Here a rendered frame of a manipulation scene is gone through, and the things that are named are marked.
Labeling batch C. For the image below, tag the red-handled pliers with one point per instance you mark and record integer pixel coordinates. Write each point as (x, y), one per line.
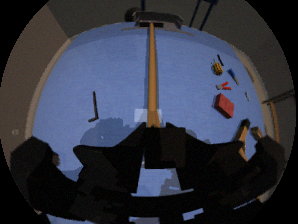
(221, 86)

